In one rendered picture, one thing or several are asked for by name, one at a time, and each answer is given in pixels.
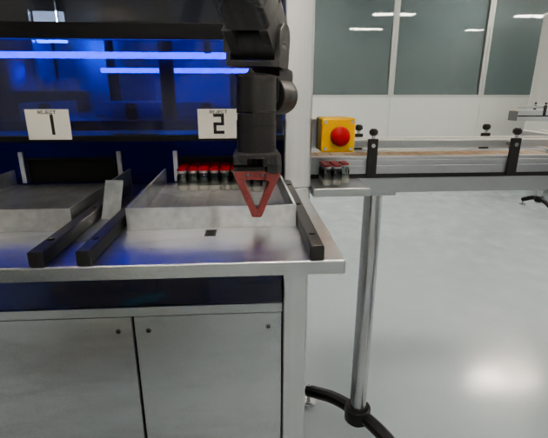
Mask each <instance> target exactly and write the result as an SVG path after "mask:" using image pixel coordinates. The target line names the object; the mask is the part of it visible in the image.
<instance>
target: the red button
mask: <svg viewBox="0 0 548 438"><path fill-rule="evenodd" d="M330 137H331V141H332V143H333V144H335V145H337V146H340V147H341V146H345V145H346V144H347V143H348V142H349V141H350V139H351V133H350V131H349V130H348V129H347V128H345V127H342V126H338V127H336V128H334V129H333V130H332V132H331V135H330Z"/></svg>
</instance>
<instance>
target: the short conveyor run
mask: <svg viewBox="0 0 548 438"><path fill-rule="evenodd" d="M490 128H491V125H490V124H488V123H485V124H484V125H483V128H482V129H484V130H485V132H484V133H481V135H480V136H398V137H375V136H376V135H378V129H370V132H369V134H370V135H371V137H363V134H362V133H361V134H360V130H362V129H363V126H362V124H357V125H356V128H355V130H357V131H358V132H357V134H355V142H354V151H353V152H328V153H323V152H321V151H320V150H312V151H311V179H318V176H319V167H320V165H319V162H320V161H327V162H329V161H337V162H338V161H346V162H348V163H349V164H350V166H349V167H348V168H349V169H350V173H349V178H358V179H359V180H360V181H362V182H363V183H364V184H366V185H367V186H368V187H370V188H371V192H427V191H484V190H541V189H548V152H546V149H542V148H529V149H520V147H540V146H548V136H518V135H520V134H522V132H523V130H522V128H515V129H513V131H512V133H514V134H513V135H515V136H491V133H487V131H488V130H489V129H490ZM437 147H478V149H378V148H437ZM489 147H509V149H488V148H489ZM362 148H367V149H362Z"/></svg>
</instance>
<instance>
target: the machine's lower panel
mask: <svg viewBox="0 0 548 438"><path fill-rule="evenodd" d="M281 311H283V302H249V303H222V304H195V305H167V306H140V307H113V308H85V309H32V310H4V311H0V438H146V435H145V427H144V414H145V421H146V429H147V437H148V438H281ZM132 316H134V323H135V330H136V338H137V352H138V360H139V368H140V376H141V384H142V391H143V399H144V413H143V405H142V398H141V390H140V382H139V375H138V367H137V353H136V345H135V338H134V330H133V322H132Z"/></svg>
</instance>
